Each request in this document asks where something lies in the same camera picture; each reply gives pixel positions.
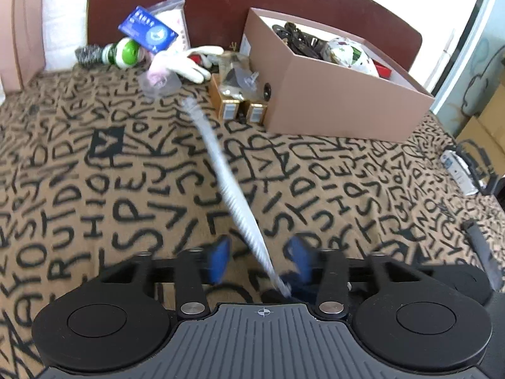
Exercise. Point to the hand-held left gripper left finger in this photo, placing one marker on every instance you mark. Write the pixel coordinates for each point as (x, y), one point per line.
(219, 262)

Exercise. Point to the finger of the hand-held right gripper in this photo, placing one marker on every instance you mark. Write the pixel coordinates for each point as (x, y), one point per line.
(481, 248)

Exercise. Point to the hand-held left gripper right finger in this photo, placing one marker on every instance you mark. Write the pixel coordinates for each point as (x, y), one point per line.
(300, 258)

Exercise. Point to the brown cardboard box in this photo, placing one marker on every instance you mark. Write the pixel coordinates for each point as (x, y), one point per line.
(335, 98)

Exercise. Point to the floral cloth pouch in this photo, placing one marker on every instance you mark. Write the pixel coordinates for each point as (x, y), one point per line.
(349, 57)

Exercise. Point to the letter-print desktop cloth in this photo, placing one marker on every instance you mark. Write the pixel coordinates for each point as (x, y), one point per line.
(118, 205)

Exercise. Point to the brown cardboard carton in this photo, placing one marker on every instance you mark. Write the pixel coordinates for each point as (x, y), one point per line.
(483, 126)

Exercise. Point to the small gold box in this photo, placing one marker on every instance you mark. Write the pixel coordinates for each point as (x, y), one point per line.
(255, 112)
(227, 104)

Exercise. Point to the black round knob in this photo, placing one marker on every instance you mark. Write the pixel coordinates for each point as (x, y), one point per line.
(267, 90)

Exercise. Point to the clear plastic wrapper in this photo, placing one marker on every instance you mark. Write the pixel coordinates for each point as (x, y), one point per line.
(159, 87)

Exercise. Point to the clear bag of dark parts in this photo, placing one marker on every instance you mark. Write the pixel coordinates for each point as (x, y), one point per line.
(240, 77)

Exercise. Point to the white glove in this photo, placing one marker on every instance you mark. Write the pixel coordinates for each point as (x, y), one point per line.
(197, 65)

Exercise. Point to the pink cloth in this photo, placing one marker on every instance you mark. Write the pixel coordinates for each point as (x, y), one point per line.
(161, 67)

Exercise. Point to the green and white bottle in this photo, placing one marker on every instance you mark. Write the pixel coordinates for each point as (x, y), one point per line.
(124, 53)

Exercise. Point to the blue packet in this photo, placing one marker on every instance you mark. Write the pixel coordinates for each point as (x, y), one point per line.
(148, 29)

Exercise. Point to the grey scouring pad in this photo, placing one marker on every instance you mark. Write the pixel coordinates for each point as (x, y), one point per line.
(88, 55)

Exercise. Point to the clear plastic packet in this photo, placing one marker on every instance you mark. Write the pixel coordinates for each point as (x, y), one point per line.
(173, 19)

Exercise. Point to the silver device with black frame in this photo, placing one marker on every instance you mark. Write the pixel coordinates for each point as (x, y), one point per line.
(461, 169)

